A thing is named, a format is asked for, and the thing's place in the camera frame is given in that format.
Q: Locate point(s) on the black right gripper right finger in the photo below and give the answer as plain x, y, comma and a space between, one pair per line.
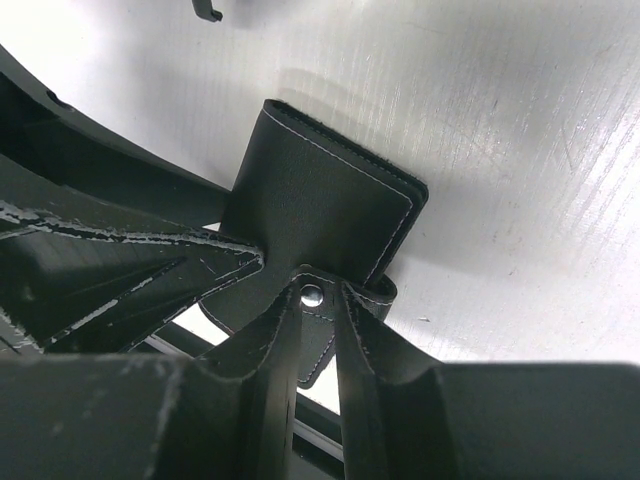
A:
406, 415

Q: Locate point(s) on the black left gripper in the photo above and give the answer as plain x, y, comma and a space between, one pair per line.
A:
80, 275

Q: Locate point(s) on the black plastic card tray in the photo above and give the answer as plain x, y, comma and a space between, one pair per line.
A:
205, 10

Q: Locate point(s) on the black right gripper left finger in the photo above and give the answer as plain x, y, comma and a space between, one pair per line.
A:
228, 414

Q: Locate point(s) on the black leather card holder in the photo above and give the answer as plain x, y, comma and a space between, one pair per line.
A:
322, 208

